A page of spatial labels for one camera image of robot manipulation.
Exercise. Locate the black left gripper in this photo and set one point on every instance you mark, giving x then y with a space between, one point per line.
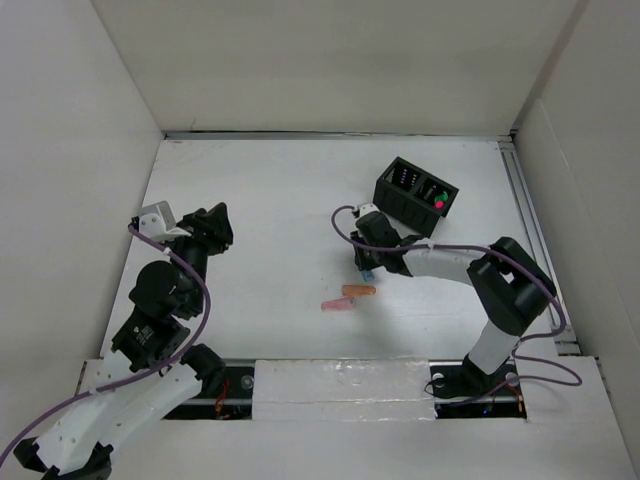
209 227

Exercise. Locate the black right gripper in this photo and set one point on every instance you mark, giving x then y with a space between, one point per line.
361 260

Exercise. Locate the pastel blue highlighter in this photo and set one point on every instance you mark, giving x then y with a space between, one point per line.
367 276

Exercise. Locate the pastel orange highlighter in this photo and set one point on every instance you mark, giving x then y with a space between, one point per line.
353 290

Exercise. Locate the pastel pink highlighter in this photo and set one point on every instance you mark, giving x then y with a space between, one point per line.
339 304

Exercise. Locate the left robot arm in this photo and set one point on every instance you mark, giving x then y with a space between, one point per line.
154 363

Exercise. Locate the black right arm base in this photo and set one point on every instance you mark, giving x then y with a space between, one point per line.
457 397

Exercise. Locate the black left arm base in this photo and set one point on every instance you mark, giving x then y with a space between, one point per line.
65 458

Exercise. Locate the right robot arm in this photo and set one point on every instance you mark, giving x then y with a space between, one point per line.
510 286

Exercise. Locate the black two-compartment organizer box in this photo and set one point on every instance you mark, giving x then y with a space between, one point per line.
406 193

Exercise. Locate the white foam block front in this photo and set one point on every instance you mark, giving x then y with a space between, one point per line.
387 390

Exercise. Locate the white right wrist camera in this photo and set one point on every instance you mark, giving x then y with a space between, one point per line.
363 210

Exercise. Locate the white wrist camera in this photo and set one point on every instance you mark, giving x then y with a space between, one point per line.
156 222
363 210

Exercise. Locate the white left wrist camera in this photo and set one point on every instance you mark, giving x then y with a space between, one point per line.
156 222

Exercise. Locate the aluminium rail along wall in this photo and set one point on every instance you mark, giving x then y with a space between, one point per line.
178 135

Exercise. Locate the aluminium rail right side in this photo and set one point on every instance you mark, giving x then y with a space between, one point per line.
566 342

